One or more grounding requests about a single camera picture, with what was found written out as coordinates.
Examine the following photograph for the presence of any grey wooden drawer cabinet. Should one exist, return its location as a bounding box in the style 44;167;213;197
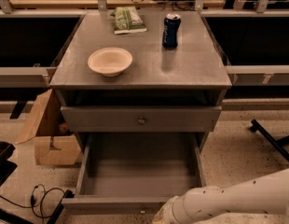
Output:
50;10;231;145

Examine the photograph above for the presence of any blue soda can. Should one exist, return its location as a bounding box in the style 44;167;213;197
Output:
162;13;181;49

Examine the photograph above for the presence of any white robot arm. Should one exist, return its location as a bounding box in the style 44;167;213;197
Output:
152;168;289;224

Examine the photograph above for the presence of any grey drawer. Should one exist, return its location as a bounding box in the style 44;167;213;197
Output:
61;106;221;133
62;133;205;215

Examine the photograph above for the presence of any black stand leg right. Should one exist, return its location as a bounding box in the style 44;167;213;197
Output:
250;119;289;162

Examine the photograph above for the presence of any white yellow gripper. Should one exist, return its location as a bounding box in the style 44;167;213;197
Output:
152;196;179;224

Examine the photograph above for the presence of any brown cardboard box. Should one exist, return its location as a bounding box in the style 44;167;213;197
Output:
16;89;81;166

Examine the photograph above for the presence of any grey top drawer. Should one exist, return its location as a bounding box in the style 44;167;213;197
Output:
61;106;221;133

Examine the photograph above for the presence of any white paper bowl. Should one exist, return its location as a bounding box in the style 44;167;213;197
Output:
88;48;132;77

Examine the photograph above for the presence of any green snack bag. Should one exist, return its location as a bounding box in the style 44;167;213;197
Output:
112;7;147;35

